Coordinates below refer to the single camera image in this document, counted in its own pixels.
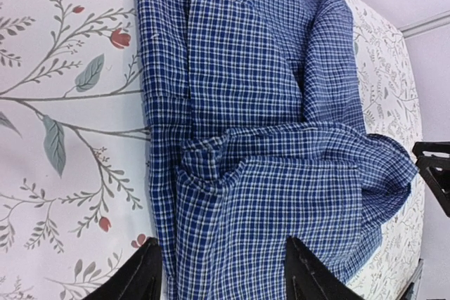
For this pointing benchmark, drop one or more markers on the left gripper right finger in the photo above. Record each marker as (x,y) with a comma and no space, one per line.
(306,277)

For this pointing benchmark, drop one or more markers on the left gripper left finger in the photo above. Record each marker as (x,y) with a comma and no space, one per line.
(140,278)

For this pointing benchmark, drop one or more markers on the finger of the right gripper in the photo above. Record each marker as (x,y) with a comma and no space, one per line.
(435,173)
(420,148)

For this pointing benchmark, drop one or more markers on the blue plaid long sleeve shirt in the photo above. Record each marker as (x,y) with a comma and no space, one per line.
(258,135)

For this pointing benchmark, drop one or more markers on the floral patterned table mat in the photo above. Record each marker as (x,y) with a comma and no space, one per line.
(75,193)

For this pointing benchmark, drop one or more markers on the right aluminium corner post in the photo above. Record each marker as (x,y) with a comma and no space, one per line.
(425,26)

